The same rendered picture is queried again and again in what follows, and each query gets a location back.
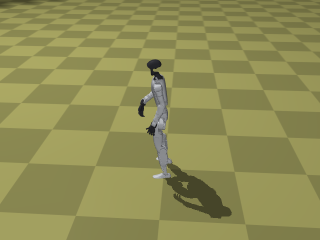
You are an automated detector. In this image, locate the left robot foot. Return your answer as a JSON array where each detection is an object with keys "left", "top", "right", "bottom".
[{"left": 152, "top": 173, "right": 171, "bottom": 179}]

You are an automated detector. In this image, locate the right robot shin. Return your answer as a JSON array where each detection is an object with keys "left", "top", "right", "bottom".
[{"left": 161, "top": 133, "right": 168, "bottom": 158}]

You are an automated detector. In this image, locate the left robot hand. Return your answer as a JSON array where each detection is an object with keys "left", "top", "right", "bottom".
[{"left": 146, "top": 121, "right": 157, "bottom": 136}]

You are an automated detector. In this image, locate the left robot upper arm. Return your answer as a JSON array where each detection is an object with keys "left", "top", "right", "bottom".
[{"left": 153, "top": 82, "right": 166, "bottom": 110}]

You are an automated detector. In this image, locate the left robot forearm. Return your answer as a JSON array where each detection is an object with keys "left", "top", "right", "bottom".
[{"left": 151, "top": 105, "right": 164, "bottom": 127}]

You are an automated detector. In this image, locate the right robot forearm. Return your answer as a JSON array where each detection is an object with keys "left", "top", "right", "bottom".
[{"left": 140, "top": 91, "right": 154, "bottom": 104}]

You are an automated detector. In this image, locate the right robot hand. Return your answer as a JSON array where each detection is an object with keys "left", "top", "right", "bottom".
[{"left": 138, "top": 99, "right": 146, "bottom": 117}]

